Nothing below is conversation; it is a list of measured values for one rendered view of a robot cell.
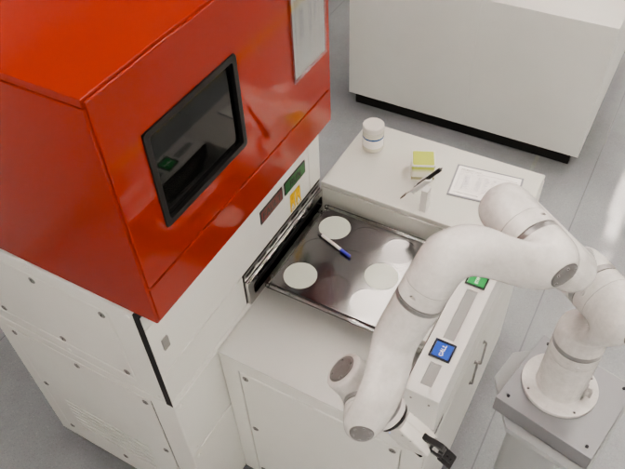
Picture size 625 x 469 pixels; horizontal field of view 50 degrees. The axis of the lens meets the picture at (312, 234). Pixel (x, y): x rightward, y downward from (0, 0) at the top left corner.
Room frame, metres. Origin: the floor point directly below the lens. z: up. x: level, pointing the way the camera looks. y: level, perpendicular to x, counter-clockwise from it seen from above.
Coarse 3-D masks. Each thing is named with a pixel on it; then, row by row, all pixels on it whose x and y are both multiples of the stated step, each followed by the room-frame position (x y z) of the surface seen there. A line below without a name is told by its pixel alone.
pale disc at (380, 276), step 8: (376, 264) 1.29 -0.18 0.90; (384, 264) 1.28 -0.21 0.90; (368, 272) 1.26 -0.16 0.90; (376, 272) 1.26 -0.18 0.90; (384, 272) 1.26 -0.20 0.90; (392, 272) 1.25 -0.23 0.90; (368, 280) 1.23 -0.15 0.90; (376, 280) 1.23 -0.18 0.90; (384, 280) 1.22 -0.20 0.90; (392, 280) 1.22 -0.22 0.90; (376, 288) 1.20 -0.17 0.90; (384, 288) 1.19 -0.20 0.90
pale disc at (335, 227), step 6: (336, 216) 1.49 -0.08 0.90; (324, 222) 1.47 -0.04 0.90; (330, 222) 1.47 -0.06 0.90; (336, 222) 1.47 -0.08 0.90; (342, 222) 1.46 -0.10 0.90; (348, 222) 1.46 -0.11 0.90; (324, 228) 1.44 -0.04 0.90; (330, 228) 1.44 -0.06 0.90; (336, 228) 1.44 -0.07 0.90; (342, 228) 1.44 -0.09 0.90; (348, 228) 1.44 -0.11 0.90; (330, 234) 1.42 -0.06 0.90; (336, 234) 1.41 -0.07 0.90; (342, 234) 1.41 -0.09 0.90
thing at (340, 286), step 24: (312, 240) 1.40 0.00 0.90; (336, 240) 1.39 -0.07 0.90; (360, 240) 1.39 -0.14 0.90; (384, 240) 1.38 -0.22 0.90; (408, 240) 1.37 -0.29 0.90; (288, 264) 1.30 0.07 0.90; (312, 264) 1.30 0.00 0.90; (336, 264) 1.30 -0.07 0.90; (360, 264) 1.29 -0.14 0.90; (408, 264) 1.28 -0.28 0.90; (288, 288) 1.21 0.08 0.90; (312, 288) 1.21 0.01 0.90; (336, 288) 1.20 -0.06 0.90; (360, 288) 1.20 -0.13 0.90; (360, 312) 1.12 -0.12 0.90
